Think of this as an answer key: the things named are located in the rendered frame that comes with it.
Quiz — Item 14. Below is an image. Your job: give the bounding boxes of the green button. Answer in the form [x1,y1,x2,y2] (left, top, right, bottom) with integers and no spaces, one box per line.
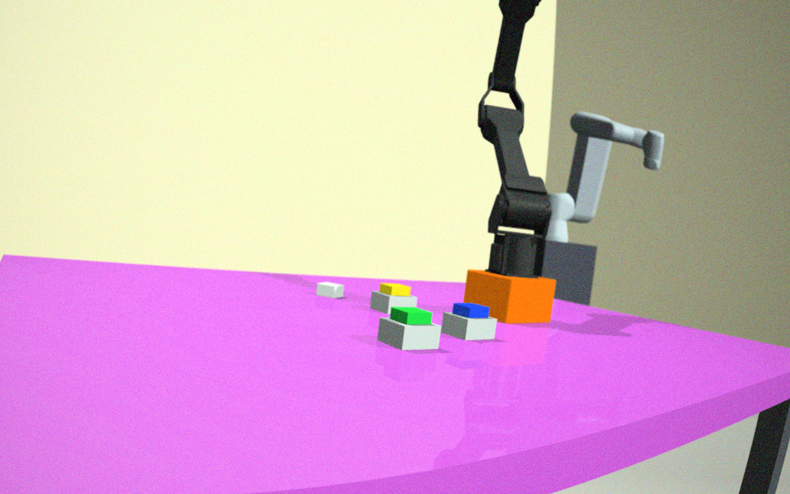
[377,308,441,351]

